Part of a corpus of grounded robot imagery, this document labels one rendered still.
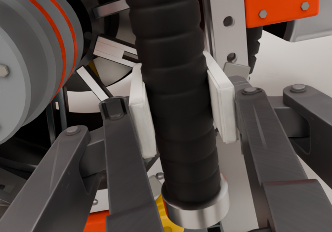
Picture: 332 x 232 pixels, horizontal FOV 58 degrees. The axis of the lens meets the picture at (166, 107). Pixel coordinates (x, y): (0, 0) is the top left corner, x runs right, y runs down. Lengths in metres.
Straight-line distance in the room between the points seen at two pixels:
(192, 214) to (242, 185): 1.21
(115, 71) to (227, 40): 0.33
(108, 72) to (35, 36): 0.39
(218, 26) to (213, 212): 0.24
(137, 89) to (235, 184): 1.27
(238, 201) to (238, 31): 1.01
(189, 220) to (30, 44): 0.18
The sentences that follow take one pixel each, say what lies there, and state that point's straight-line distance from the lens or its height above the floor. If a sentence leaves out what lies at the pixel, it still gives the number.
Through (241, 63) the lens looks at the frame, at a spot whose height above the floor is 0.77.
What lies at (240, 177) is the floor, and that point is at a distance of 1.43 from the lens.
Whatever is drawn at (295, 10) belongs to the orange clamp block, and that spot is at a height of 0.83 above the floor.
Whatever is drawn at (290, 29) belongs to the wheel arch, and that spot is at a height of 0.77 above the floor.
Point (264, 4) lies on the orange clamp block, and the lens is 0.39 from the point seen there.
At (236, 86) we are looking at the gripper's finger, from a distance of 0.16.
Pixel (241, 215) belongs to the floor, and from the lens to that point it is 1.26.
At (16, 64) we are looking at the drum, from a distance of 0.25.
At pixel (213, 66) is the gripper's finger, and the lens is 0.16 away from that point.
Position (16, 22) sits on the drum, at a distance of 0.27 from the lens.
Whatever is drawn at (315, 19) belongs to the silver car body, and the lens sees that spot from 0.59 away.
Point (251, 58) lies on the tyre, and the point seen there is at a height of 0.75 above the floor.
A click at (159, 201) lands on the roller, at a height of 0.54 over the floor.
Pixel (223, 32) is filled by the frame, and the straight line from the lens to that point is 0.38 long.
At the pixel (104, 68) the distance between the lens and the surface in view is 0.65.
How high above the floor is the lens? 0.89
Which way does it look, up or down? 24 degrees down
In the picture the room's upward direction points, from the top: 11 degrees counter-clockwise
